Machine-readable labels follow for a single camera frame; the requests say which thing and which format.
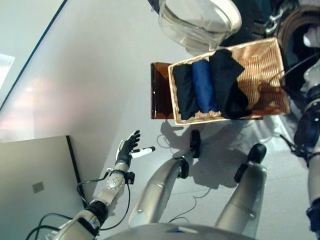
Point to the round glass washer door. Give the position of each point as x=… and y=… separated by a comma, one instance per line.
x=197, y=22

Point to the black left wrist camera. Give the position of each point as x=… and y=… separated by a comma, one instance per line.
x=129, y=178

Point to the large black garment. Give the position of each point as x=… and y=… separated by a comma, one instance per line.
x=227, y=82

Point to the dark grey washing machine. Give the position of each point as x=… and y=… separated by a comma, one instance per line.
x=262, y=15

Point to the wicker laundry basket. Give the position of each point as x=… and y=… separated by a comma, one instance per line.
x=260, y=70

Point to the silver robot torso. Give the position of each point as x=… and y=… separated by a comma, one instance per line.
x=155, y=232

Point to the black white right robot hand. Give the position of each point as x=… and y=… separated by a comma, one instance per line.
x=311, y=50

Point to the silver right robot leg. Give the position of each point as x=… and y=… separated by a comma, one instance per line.
x=240, y=205

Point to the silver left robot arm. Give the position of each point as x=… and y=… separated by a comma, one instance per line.
x=112, y=185

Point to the lit wall recess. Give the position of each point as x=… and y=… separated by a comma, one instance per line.
x=5, y=70

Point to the black left robot foot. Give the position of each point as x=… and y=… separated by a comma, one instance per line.
x=195, y=142

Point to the brown wooden stand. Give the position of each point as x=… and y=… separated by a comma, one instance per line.
x=160, y=95

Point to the grey cabinet panel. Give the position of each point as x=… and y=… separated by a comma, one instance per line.
x=30, y=162

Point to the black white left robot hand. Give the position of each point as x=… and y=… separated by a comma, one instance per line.
x=125, y=152

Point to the grey socket plate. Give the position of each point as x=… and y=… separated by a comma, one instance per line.
x=38, y=187

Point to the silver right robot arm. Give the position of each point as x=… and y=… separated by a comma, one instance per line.
x=313, y=180

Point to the blue garment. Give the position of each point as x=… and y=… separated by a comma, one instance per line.
x=203, y=85

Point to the small black garment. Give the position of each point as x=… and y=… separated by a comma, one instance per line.
x=185, y=92

